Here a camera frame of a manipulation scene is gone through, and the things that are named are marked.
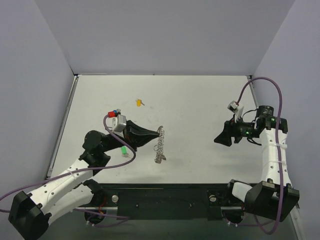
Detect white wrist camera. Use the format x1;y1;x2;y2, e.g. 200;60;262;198
107;111;127;133
227;101;244;123

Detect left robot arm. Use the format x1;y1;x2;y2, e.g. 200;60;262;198
8;120;160;240

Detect green tag key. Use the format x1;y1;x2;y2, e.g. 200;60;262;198
120;146;132;158

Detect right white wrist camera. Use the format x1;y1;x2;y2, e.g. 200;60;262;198
227;101;244;123

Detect yellow tag key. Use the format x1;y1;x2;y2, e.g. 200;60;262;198
136;98;145;107

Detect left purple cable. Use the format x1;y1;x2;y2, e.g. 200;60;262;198
0;116;137;228

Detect metal key organizer disc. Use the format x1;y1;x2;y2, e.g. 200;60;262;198
154;125;165;164

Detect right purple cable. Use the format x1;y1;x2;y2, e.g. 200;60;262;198
236;76;286;236

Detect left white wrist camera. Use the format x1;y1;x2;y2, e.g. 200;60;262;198
107;111;127;133

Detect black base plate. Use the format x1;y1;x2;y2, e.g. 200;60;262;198
86;183;244;221

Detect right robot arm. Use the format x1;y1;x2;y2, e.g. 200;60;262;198
213;101;300;222

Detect purple cable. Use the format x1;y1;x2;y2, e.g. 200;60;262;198
236;76;286;236
0;116;137;228

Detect black tag key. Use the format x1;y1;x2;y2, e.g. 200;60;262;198
160;154;167;161

